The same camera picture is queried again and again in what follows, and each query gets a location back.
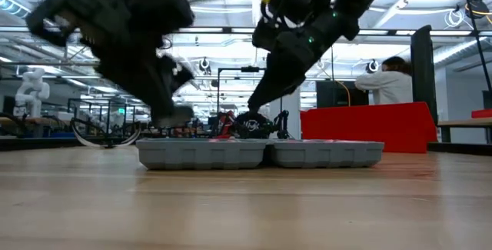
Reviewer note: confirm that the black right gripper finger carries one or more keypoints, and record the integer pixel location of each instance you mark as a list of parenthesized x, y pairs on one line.
[(280, 77)]

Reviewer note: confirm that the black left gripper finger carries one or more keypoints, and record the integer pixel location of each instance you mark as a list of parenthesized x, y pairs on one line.
[(153, 88), (180, 78)]

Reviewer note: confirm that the grey plastic tool case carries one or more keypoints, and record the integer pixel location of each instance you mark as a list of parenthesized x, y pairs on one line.
[(200, 154)]

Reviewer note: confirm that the red plastic bin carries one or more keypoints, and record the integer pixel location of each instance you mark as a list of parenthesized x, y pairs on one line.
[(369, 127)]

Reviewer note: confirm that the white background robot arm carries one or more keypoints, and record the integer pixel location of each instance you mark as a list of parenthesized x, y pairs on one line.
[(32, 92)]

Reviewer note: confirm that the small distant ceiling reel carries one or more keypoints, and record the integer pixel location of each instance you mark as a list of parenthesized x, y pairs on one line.
[(204, 65), (373, 66)]

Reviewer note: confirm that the white round pillar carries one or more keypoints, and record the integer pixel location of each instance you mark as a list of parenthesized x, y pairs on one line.
[(294, 119)]

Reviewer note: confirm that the person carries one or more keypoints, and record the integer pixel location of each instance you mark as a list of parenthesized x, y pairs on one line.
[(384, 86), (251, 125)]

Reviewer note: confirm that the thin black slanted pole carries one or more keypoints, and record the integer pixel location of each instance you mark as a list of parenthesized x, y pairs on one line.
[(476, 30)]

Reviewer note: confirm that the wooden side table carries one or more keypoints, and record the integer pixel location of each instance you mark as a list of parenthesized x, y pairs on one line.
[(465, 124)]

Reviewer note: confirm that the small red box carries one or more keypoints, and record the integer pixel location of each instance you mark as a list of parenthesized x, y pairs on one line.
[(482, 114)]

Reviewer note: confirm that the black background frame stand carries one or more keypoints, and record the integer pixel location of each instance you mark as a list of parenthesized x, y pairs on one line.
[(234, 68)]

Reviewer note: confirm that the black upright post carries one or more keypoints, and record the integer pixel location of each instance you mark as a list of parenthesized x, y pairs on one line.
[(423, 69)]

